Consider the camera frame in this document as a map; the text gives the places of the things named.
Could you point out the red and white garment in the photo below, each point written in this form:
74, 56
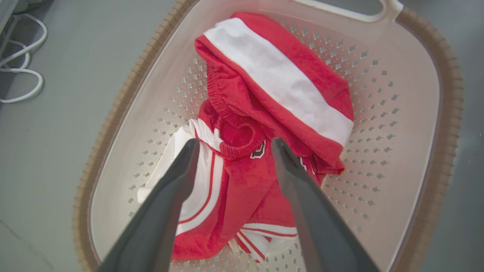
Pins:
245, 181

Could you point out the cream perforated laundry basket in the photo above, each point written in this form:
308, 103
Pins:
397, 94

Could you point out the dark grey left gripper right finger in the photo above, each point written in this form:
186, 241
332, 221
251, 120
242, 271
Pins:
321, 226

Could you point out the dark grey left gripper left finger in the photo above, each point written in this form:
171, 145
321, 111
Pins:
159, 211

